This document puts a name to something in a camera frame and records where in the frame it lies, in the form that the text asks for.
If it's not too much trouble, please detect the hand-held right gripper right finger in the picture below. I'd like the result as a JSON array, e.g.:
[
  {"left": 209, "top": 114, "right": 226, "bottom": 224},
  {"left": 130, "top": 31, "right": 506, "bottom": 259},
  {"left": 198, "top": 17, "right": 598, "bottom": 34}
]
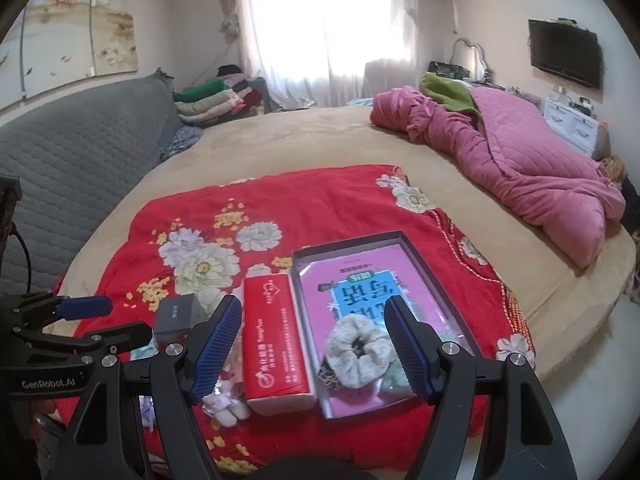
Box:
[{"left": 382, "top": 295, "right": 583, "bottom": 480}]

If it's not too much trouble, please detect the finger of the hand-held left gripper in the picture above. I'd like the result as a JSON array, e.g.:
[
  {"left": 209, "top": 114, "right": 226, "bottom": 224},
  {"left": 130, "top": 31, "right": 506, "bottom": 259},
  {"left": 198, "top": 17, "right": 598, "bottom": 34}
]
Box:
[
  {"left": 10, "top": 295, "right": 113, "bottom": 331},
  {"left": 65, "top": 322, "right": 153, "bottom": 361}
]

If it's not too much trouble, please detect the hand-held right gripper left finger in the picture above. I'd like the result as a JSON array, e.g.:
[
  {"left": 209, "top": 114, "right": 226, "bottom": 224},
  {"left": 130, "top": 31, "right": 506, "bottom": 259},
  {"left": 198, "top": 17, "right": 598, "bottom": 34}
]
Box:
[{"left": 52, "top": 294, "right": 244, "bottom": 480}]

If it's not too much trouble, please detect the green egg sponge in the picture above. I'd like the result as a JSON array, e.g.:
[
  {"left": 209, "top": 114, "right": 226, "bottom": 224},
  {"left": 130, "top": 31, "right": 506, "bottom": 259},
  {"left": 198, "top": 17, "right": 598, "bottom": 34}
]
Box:
[{"left": 382, "top": 360, "right": 418, "bottom": 393}]

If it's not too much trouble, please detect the white floral scrunchie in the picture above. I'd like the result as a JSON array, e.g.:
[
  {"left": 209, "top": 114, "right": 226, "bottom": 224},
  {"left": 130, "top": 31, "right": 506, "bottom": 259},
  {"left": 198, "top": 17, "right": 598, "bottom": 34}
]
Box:
[{"left": 324, "top": 316, "right": 393, "bottom": 388}]

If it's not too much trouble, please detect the white plush toy purple bow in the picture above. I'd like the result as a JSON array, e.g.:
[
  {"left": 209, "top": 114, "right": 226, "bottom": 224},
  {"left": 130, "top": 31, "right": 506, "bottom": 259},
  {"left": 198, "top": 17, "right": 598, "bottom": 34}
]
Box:
[{"left": 202, "top": 365, "right": 251, "bottom": 428}]

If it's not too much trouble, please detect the leopard print scrunchie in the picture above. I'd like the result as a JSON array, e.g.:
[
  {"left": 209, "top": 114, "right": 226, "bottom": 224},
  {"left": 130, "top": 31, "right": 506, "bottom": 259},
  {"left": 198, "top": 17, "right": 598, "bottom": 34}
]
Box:
[{"left": 317, "top": 367, "right": 346, "bottom": 391}]

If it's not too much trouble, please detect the dark grey tray box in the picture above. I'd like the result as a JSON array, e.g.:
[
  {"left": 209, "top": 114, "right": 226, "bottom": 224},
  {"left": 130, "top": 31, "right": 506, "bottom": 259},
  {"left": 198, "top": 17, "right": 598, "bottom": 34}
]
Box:
[{"left": 291, "top": 230, "right": 483, "bottom": 420}]

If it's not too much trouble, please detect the small dark box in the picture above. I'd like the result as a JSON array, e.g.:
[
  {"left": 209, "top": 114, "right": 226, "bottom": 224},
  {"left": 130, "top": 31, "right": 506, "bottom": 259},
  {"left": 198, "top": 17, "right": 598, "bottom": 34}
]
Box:
[{"left": 152, "top": 296, "right": 211, "bottom": 351}]

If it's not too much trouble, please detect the red tissue pack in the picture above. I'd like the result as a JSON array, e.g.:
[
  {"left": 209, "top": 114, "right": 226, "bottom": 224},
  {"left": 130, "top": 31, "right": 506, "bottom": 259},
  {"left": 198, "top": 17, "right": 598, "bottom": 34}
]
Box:
[{"left": 241, "top": 274, "right": 318, "bottom": 417}]

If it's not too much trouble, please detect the pink book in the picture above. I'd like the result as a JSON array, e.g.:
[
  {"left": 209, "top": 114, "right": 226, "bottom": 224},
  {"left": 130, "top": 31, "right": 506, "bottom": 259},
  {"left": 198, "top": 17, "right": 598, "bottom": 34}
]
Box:
[{"left": 299, "top": 240, "right": 471, "bottom": 418}]

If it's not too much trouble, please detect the grey quilted headboard cover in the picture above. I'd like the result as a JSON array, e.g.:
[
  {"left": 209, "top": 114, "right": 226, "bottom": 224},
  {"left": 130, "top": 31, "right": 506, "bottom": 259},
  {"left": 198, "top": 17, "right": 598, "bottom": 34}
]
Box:
[{"left": 0, "top": 67, "right": 183, "bottom": 296}]

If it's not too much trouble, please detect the red floral blanket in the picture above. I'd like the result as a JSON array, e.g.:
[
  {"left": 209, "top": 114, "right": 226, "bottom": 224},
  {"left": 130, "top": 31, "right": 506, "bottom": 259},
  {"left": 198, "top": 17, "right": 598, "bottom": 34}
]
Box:
[{"left": 47, "top": 164, "right": 536, "bottom": 471}]

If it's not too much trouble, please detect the blue patterned cloth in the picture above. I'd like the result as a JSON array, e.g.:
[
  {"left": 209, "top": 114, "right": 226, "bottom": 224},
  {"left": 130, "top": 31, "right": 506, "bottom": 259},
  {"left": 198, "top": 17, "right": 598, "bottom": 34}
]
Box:
[{"left": 160, "top": 125, "right": 203, "bottom": 161}]

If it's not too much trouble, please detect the pink quilt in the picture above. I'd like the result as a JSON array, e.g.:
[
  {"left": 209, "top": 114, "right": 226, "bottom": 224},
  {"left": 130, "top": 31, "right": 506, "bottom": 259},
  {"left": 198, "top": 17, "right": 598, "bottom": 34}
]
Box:
[{"left": 370, "top": 85, "right": 626, "bottom": 268}]

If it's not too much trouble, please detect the beige bed sheet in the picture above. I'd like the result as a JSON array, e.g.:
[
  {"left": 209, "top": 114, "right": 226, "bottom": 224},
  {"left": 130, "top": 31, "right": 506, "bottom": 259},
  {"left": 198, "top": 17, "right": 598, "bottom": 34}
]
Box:
[{"left": 42, "top": 105, "right": 636, "bottom": 386}]

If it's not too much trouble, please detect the stack of folded clothes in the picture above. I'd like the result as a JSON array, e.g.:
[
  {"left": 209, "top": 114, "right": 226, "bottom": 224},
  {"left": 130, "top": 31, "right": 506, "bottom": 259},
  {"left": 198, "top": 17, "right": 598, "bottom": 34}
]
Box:
[{"left": 172, "top": 64, "right": 271, "bottom": 126}]

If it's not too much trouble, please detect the green cloth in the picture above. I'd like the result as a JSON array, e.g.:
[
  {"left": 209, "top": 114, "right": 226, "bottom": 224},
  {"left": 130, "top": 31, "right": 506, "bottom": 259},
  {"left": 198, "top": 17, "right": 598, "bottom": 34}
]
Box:
[{"left": 419, "top": 72, "right": 476, "bottom": 113}]

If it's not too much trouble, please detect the white covered chair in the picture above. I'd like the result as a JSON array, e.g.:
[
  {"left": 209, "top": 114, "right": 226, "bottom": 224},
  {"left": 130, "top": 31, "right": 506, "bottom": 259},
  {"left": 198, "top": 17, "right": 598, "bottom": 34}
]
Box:
[{"left": 364, "top": 57, "right": 426, "bottom": 106}]

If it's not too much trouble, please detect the white dresser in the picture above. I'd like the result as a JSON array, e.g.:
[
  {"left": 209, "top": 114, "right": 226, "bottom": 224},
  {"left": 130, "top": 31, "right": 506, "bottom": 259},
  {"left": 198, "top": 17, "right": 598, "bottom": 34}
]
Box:
[{"left": 542, "top": 95, "right": 601, "bottom": 156}]

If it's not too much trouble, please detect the silver framed mirror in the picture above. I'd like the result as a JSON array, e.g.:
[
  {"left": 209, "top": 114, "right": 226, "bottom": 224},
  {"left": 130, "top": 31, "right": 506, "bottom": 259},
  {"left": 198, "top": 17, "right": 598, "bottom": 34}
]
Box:
[{"left": 450, "top": 37, "right": 488, "bottom": 81}]

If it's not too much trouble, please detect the white curtain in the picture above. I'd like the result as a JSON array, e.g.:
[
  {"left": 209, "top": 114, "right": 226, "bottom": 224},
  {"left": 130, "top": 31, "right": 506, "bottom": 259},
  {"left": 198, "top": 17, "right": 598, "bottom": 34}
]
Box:
[{"left": 220, "top": 0, "right": 436, "bottom": 111}]

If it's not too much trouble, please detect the black cable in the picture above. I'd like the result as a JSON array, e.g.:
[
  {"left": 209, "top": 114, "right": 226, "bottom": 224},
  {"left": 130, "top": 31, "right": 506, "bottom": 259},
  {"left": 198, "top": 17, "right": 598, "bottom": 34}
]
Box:
[{"left": 10, "top": 227, "right": 33, "bottom": 296}]

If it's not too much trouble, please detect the floral wall painting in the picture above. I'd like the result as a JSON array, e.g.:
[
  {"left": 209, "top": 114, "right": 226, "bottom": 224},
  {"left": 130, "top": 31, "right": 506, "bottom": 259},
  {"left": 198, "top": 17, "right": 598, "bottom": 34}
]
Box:
[{"left": 0, "top": 0, "right": 139, "bottom": 111}]

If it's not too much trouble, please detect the black wall television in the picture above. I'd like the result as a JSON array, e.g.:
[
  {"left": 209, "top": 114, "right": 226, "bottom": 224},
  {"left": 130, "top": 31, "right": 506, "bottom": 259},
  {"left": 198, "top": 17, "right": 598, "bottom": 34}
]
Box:
[{"left": 528, "top": 19, "right": 603, "bottom": 90}]

